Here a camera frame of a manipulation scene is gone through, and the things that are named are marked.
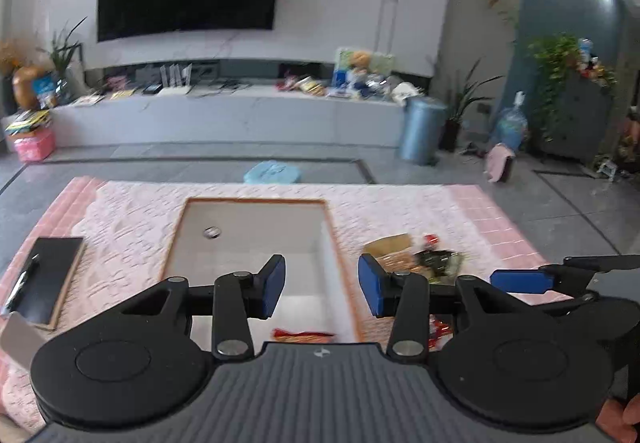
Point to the blue water jug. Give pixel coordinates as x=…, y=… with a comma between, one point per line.
x=511, y=125

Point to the white router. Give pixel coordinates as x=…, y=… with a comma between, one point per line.
x=175, y=75

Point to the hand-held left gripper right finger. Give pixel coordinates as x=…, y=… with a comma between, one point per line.
x=370, y=284

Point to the white television console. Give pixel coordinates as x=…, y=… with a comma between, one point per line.
x=225, y=115

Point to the pink storage box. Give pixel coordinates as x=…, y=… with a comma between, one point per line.
x=34, y=145

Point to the person's right hand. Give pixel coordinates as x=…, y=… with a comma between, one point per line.
x=622, y=420

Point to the red candy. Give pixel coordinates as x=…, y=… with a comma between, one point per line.
x=431, y=240

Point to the green ivy plant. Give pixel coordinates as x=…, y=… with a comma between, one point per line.
x=552, y=63

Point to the grey cabinet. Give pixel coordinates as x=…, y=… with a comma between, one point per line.
x=575, y=123

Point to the round metal disc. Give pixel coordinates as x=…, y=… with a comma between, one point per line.
x=211, y=232

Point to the white bag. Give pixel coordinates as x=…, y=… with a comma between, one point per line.
x=406, y=93

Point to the orange gourd vase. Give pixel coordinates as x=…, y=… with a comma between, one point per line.
x=27, y=88

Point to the black notebook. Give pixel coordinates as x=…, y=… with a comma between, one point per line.
x=50, y=273

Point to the light blue stool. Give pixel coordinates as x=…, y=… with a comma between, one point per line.
x=271, y=173

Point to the stack of books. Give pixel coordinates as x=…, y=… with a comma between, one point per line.
x=27, y=121

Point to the black set-top box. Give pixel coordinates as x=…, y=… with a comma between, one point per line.
x=152, y=88

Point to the white box with orange rim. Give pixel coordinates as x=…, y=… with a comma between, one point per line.
x=250, y=243

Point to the black pen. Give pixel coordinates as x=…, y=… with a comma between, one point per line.
x=21, y=284

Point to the dried flower bunch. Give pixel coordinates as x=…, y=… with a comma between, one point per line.
x=17, y=54

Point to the brown paper snack packet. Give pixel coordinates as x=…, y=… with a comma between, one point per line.
x=392, y=250

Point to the teddy bear gift box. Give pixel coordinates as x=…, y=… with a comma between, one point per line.
x=362, y=65

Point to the red candy wrapper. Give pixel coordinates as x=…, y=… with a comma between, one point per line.
x=439, y=330

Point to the blue snack bag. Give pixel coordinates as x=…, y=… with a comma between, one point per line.
x=45, y=89

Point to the snack packets on console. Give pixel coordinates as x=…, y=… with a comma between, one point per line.
x=305, y=85

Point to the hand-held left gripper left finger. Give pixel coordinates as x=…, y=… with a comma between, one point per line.
x=274, y=283

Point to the red snack packet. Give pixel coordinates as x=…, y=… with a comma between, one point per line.
x=302, y=335

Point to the potted plant in black pot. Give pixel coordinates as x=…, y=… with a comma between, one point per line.
x=457, y=123

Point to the toys on cabinet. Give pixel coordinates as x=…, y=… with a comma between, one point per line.
x=595, y=63

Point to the white step stool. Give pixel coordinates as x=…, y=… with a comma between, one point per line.
x=607, y=169

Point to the green leafy plant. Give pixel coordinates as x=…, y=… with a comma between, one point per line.
x=62, y=53

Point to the dark snack packet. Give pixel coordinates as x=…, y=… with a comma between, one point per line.
x=440, y=264

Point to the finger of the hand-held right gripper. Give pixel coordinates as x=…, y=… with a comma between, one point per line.
x=600, y=263
x=520, y=281

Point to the blue grey trash can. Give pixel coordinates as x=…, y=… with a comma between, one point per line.
x=422, y=130

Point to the grey white card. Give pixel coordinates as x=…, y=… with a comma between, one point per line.
x=17, y=340

